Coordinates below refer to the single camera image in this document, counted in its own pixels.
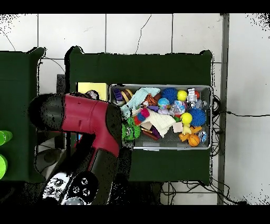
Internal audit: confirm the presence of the orange toy basketball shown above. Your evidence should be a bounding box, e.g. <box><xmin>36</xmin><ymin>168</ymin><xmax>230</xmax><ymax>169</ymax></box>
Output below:
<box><xmin>187</xmin><ymin>134</ymin><xmax>200</xmax><ymax>147</ymax></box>

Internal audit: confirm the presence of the green plastic cup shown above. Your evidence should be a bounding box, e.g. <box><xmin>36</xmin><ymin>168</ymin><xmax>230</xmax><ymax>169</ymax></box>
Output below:
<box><xmin>0</xmin><ymin>130</ymin><xmax>13</xmax><ymax>146</ymax></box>

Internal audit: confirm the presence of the blue spiky rubber ball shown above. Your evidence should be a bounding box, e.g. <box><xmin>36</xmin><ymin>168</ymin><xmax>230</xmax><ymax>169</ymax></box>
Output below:
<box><xmin>188</xmin><ymin>107</ymin><xmax>207</xmax><ymax>127</ymax></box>
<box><xmin>161</xmin><ymin>87</ymin><xmax>178</xmax><ymax>105</ymax></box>

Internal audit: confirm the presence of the mint green cloth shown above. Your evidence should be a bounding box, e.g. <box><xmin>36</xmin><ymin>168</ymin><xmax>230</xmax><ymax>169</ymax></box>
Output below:
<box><xmin>120</xmin><ymin>87</ymin><xmax>161</xmax><ymax>118</ymax></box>

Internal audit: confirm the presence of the green round plastic object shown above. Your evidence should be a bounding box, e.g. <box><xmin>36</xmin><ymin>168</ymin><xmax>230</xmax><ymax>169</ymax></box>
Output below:
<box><xmin>0</xmin><ymin>154</ymin><xmax>8</xmax><ymax>180</ymax></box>

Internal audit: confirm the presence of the cream ribbed cloth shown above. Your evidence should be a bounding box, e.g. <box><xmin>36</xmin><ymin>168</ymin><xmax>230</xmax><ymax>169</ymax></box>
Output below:
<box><xmin>140</xmin><ymin>109</ymin><xmax>176</xmax><ymax>137</ymax></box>

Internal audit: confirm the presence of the dark green side table cloth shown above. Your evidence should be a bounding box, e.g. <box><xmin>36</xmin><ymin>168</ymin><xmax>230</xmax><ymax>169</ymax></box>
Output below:
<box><xmin>0</xmin><ymin>47</ymin><xmax>46</xmax><ymax>183</ymax></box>

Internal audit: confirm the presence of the grey rounded object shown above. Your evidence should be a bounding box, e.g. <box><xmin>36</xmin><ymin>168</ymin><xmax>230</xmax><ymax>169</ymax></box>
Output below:
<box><xmin>34</xmin><ymin>147</ymin><xmax>64</xmax><ymax>172</ymax></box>

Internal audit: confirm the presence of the clear mesh bin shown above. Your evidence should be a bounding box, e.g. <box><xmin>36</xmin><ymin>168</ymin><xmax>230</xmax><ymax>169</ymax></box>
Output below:
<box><xmin>108</xmin><ymin>83</ymin><xmax>213</xmax><ymax>151</ymax></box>

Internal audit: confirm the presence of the yellow foam ball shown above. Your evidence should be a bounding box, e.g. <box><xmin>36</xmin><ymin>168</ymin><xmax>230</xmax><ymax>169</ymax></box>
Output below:
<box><xmin>180</xmin><ymin>111</ymin><xmax>193</xmax><ymax>125</ymax></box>

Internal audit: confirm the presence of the blue globe ball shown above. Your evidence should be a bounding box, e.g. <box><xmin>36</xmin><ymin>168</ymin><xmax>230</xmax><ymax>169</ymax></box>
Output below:
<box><xmin>157</xmin><ymin>97</ymin><xmax>170</xmax><ymax>109</ymax></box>

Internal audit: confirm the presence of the white toy robot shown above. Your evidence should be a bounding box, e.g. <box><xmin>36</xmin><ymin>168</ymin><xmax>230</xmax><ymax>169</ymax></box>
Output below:
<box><xmin>186</xmin><ymin>87</ymin><xmax>200</xmax><ymax>108</ymax></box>

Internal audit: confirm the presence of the green spiky toy with eyes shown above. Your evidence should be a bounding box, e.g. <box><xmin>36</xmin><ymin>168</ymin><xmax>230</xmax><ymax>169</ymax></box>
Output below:
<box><xmin>122</xmin><ymin>117</ymin><xmax>141</xmax><ymax>141</ymax></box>

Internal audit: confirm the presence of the long black floor cable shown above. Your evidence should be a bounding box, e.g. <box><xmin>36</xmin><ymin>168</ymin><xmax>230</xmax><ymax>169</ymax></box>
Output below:
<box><xmin>219</xmin><ymin>110</ymin><xmax>270</xmax><ymax>117</ymax></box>

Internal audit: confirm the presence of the small colourful dotted cloth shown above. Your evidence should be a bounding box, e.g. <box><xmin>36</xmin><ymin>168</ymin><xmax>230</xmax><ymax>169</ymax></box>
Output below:
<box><xmin>85</xmin><ymin>89</ymin><xmax>100</xmax><ymax>100</ymax></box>

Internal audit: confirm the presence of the wooden box with three holes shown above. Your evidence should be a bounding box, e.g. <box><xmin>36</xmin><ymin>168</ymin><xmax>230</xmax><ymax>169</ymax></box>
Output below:
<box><xmin>75</xmin><ymin>81</ymin><xmax>109</xmax><ymax>142</ymax></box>

